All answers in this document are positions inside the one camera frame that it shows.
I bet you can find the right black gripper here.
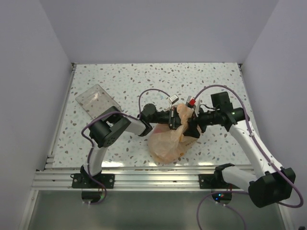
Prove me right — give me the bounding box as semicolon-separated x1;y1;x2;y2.
184;105;221;138

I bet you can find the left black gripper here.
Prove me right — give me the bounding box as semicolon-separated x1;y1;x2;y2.
149;106;189;130

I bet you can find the orange translucent plastic bag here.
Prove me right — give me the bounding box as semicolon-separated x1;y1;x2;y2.
148;103;198;164

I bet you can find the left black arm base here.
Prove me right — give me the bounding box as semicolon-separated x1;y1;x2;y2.
70;166;115;189

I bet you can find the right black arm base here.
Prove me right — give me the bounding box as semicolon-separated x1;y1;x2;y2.
198;163;238;189

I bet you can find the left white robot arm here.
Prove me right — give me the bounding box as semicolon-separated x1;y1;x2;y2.
81;103;181;188

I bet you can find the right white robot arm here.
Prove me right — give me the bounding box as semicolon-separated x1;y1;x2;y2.
186;92;296;207

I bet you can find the clear plastic tray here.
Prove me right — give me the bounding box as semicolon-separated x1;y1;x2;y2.
76;84;121;119

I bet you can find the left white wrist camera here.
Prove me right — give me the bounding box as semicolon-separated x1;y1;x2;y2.
168;94;179;104

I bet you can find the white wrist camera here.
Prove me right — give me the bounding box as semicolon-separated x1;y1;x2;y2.
186;96;200;115
168;94;179;104

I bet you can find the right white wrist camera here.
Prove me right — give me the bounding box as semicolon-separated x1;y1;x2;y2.
186;96;200;115

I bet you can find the aluminium mounting rail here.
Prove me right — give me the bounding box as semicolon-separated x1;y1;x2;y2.
31;165;215;192

